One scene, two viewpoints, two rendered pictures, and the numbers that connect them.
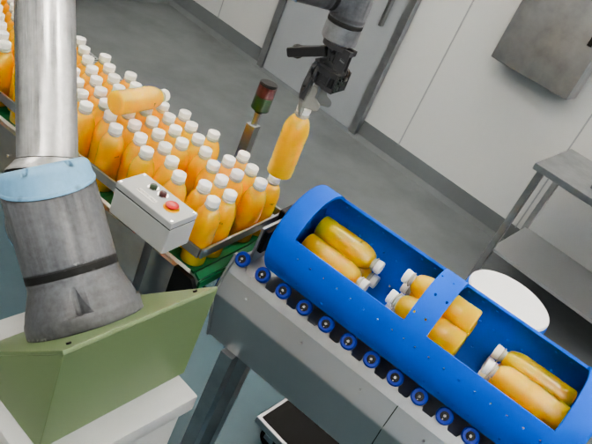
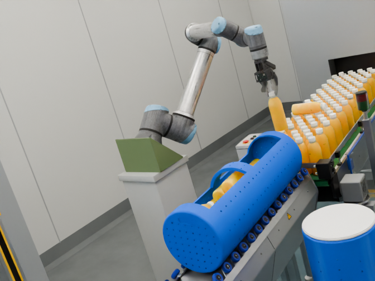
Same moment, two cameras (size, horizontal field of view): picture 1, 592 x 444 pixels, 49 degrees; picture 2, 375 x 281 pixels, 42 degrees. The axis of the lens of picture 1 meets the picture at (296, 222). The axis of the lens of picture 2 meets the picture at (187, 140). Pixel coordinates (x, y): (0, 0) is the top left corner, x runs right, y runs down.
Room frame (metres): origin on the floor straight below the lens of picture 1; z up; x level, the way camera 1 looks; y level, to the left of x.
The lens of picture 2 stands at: (1.80, -2.49, 1.98)
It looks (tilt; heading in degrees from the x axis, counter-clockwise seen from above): 15 degrees down; 106
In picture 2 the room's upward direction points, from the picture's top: 16 degrees counter-clockwise
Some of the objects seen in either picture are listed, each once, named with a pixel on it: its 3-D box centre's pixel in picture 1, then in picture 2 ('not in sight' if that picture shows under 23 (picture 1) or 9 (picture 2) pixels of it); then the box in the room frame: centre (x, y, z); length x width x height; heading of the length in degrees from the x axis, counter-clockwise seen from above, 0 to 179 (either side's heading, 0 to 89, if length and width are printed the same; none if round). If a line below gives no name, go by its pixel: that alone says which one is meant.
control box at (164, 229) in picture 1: (152, 211); (251, 146); (1.39, 0.35, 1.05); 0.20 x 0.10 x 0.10; 68
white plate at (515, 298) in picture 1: (508, 299); (337, 221); (1.79, -0.72, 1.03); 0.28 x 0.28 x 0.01
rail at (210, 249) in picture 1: (244, 233); (291, 166); (1.61, 0.13, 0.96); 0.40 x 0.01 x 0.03; 158
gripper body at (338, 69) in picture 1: (331, 65); (263, 69); (1.59, 0.08, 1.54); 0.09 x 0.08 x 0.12; 69
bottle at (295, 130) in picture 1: (290, 143); (277, 112); (1.60, 0.10, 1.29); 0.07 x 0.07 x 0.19
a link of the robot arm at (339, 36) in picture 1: (342, 33); (260, 53); (1.59, 0.09, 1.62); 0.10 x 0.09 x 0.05; 159
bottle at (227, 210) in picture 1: (218, 225); not in sight; (1.54, 0.20, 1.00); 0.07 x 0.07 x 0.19
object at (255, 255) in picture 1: (267, 241); not in sight; (1.58, 0.05, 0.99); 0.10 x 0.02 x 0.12; 158
